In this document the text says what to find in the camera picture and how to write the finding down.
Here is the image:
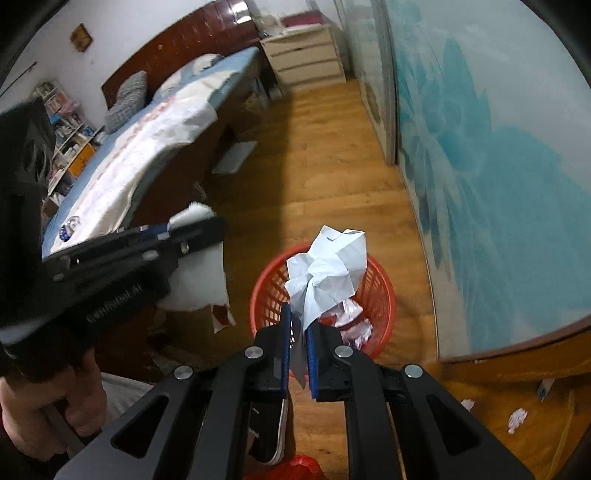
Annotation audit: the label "grey shorts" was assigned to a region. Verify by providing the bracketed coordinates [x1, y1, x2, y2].
[99, 373, 158, 430]

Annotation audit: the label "crumpled pink and white wrapper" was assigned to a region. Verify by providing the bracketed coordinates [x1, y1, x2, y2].
[321, 299, 374, 349]

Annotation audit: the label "red plastic object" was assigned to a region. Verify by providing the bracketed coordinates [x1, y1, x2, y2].
[245, 455, 328, 480]

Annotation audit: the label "blue and white round packet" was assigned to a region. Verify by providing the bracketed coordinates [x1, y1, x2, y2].
[59, 217, 83, 241]

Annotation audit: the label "person's left hand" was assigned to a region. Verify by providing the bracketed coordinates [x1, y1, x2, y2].
[0, 323, 106, 444]

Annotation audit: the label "bed with white blanket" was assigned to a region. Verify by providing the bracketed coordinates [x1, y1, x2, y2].
[41, 46, 262, 259]

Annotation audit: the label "white plastic bag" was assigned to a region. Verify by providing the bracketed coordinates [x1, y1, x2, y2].
[284, 224, 368, 391]

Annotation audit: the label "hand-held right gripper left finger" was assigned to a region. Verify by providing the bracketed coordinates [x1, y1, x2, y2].
[54, 302, 294, 480]

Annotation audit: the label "dark wooden bed frame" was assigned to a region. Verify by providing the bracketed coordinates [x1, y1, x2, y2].
[100, 0, 278, 384]

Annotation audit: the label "red plastic basket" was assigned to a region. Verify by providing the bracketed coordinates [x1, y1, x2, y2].
[249, 242, 397, 377]

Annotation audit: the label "bed with patterned blanket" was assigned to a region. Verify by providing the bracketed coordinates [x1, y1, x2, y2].
[48, 78, 219, 254]

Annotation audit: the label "white flat board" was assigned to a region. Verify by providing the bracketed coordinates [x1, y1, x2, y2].
[211, 141, 258, 175]

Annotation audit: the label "grey plaid pillow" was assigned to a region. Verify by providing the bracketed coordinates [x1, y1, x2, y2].
[105, 71, 148, 134]

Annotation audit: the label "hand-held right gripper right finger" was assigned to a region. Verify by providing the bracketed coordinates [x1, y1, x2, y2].
[305, 323, 536, 480]

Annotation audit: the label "white bookshelf with books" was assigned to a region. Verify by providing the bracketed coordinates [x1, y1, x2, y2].
[32, 80, 107, 208]

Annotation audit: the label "cream nightstand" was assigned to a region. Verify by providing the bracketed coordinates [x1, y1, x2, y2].
[259, 23, 347, 86]

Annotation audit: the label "floral wardrobe door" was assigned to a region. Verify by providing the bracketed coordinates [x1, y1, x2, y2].
[335, 0, 591, 365]

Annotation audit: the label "crumpled paper scrap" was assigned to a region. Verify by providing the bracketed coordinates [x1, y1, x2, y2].
[507, 407, 529, 435]

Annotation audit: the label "black and white slipper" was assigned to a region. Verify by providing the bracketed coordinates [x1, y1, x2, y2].
[249, 397, 289, 464]

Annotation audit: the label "red box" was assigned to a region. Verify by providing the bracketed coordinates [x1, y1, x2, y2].
[281, 11, 331, 29]

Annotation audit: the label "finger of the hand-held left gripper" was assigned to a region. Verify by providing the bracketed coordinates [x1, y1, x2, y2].
[44, 224, 171, 266]
[111, 216, 228, 271]

